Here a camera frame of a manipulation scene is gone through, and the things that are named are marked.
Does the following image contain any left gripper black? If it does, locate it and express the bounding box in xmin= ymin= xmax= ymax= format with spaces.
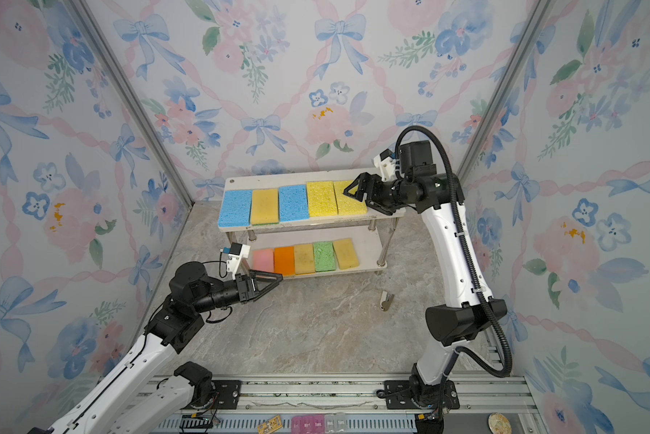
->
xmin=195 ymin=269 xmax=283 ymax=316

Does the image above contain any yellow sponge bottom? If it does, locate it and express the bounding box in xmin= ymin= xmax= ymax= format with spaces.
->
xmin=294 ymin=243 xmax=316 ymax=276

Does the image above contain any green sponge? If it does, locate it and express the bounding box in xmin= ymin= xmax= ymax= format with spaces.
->
xmin=313 ymin=242 xmax=337 ymax=272

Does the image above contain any white two-tier shelf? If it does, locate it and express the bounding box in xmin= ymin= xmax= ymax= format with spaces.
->
xmin=220 ymin=169 xmax=406 ymax=275

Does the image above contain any dark yellow sponge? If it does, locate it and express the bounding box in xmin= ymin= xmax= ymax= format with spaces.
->
xmin=332 ymin=238 xmax=360 ymax=271

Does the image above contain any blue sponge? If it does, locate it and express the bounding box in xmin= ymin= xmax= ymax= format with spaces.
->
xmin=218 ymin=190 xmax=253 ymax=228
xmin=278 ymin=184 xmax=310 ymax=222

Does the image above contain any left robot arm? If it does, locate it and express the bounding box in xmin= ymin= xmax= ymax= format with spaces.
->
xmin=46 ymin=261 xmax=283 ymax=433

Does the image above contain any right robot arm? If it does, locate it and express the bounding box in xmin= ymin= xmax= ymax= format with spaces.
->
xmin=343 ymin=140 xmax=512 ymax=413

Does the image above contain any yellow patterned card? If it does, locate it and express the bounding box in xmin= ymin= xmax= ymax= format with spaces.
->
xmin=257 ymin=415 xmax=283 ymax=434

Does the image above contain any pink plastic box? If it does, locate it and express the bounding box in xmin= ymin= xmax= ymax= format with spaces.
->
xmin=290 ymin=414 xmax=325 ymax=434

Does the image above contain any clear plastic box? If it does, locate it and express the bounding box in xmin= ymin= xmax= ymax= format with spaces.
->
xmin=324 ymin=412 xmax=349 ymax=434

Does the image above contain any round patterned disc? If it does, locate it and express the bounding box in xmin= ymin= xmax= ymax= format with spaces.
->
xmin=488 ymin=413 xmax=512 ymax=434

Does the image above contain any black corrugated cable hose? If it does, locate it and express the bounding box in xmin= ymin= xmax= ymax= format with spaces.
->
xmin=394 ymin=125 xmax=513 ymax=379

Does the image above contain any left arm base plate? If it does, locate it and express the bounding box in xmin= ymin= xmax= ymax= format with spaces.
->
xmin=189 ymin=380 xmax=243 ymax=410

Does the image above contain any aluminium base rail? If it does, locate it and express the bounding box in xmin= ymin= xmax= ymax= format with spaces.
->
xmin=131 ymin=374 xmax=547 ymax=433

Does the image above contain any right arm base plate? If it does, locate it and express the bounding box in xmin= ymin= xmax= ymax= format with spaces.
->
xmin=376 ymin=380 xmax=461 ymax=412

